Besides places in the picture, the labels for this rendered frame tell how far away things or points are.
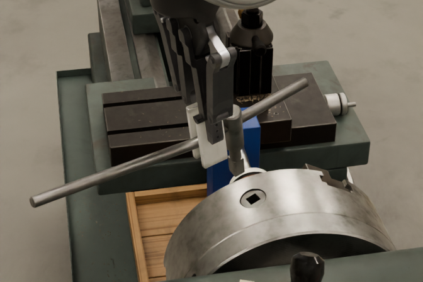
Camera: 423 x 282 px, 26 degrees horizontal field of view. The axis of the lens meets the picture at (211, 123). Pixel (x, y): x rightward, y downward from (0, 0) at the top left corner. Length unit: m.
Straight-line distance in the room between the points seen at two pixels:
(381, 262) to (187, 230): 0.27
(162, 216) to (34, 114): 1.87
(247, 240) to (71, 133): 1.38
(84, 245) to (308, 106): 0.65
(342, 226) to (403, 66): 2.66
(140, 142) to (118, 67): 0.44
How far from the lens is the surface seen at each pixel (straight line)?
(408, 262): 1.07
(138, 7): 2.22
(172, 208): 1.67
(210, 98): 0.91
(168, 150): 0.97
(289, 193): 1.16
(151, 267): 1.56
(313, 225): 1.12
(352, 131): 1.80
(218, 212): 1.17
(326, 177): 1.23
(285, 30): 3.94
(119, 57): 2.13
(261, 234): 1.12
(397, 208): 3.07
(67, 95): 2.59
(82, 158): 2.36
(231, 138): 1.01
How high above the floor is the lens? 1.99
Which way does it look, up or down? 36 degrees down
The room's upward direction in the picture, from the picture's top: straight up
